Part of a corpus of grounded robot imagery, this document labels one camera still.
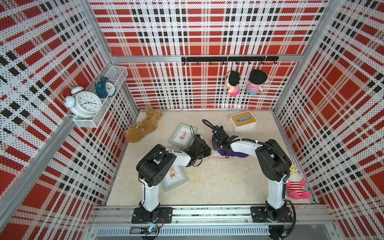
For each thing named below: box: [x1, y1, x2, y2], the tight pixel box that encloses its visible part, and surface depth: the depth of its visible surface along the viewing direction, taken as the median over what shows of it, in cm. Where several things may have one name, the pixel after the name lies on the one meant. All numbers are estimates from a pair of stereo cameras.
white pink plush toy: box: [286, 166, 312, 200], surface depth 80 cm
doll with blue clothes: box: [246, 69, 268, 95], surface depth 98 cm
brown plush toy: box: [125, 106, 163, 143], surface depth 106 cm
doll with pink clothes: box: [225, 70, 241, 97], surface depth 99 cm
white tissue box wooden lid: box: [229, 111, 258, 133], surface depth 111 cm
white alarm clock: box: [64, 86, 103, 118], surface depth 63 cm
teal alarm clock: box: [94, 76, 116, 98], surface depth 73 cm
